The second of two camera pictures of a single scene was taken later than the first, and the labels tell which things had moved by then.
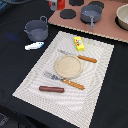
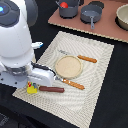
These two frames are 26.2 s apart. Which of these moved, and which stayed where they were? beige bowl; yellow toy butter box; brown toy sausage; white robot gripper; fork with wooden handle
Moved: yellow toy butter box; white robot gripper
Stayed: fork with wooden handle; brown toy sausage; beige bowl
